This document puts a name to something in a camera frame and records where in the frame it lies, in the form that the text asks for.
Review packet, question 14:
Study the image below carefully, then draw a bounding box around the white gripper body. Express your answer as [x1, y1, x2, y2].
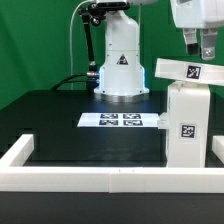
[170, 0, 224, 29]

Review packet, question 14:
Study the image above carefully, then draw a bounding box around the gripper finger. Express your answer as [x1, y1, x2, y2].
[183, 28, 198, 55]
[200, 28, 218, 60]

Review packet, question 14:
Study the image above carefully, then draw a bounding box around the small white cabinet top block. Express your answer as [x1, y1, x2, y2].
[155, 58, 224, 86]

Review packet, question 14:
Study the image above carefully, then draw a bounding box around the white cabinet body box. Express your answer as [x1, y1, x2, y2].
[164, 81, 210, 168]

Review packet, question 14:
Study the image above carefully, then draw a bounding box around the white cabinet door panel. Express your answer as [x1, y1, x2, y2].
[157, 112, 169, 129]

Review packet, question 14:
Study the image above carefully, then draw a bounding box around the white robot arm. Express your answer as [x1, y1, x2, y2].
[93, 0, 224, 102]

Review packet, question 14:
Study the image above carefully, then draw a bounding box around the white marker sheet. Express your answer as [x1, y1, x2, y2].
[78, 113, 159, 128]

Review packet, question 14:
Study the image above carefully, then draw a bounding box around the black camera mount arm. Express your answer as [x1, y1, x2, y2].
[78, 2, 112, 72]

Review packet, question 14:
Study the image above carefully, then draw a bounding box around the white cable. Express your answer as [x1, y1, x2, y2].
[68, 0, 98, 91]

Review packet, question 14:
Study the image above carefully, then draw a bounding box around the black cables bundle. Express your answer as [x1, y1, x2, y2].
[50, 70, 101, 92]

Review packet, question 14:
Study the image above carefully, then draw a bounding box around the white U-shaped border frame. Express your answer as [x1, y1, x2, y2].
[0, 134, 224, 193]

